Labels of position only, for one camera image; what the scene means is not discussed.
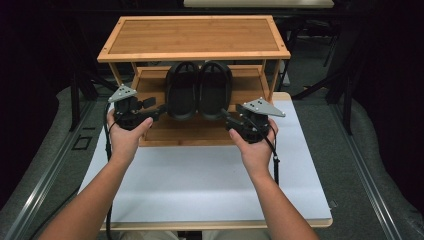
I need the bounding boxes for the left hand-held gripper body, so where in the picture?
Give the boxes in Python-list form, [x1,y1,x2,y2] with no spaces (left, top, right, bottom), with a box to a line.
[107,84,161,131]

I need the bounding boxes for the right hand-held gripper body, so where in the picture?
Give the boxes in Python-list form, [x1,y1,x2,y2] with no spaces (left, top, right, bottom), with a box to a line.
[226,97,286,145]

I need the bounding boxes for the black slipper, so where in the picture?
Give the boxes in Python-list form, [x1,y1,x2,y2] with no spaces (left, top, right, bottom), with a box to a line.
[165,61,201,121]
[198,61,234,121]

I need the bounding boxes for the three-tier wooden shoe rack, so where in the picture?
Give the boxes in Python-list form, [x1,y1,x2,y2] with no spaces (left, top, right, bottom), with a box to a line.
[96,14,292,148]

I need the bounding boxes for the person's right hand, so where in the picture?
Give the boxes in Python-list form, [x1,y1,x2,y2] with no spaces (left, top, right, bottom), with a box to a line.
[228,118,279,176]

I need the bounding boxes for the person's left hand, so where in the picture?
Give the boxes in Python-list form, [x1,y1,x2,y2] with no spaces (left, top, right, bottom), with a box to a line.
[107,109,154,165]

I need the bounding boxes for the black metal stand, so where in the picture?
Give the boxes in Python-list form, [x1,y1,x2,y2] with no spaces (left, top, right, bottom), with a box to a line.
[68,71,122,133]
[291,66,355,136]

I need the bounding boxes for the white table mat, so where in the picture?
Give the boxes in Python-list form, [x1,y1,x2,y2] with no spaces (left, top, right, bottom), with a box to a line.
[78,99,333,224]

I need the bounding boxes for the beige background table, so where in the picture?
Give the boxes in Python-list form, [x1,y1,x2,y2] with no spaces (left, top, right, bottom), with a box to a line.
[183,0,335,9]

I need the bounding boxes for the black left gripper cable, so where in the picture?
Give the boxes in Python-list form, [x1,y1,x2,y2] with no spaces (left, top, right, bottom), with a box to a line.
[104,102,115,240]

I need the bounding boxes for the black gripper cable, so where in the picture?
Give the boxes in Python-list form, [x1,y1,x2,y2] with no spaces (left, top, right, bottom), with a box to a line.
[246,114,281,187]
[104,102,115,240]

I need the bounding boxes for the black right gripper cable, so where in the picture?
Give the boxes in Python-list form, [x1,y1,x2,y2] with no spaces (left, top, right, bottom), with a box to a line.
[246,114,281,187]

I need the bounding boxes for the metal floor rail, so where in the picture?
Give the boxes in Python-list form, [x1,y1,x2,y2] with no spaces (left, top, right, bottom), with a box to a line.
[333,103,405,240]
[3,99,98,240]

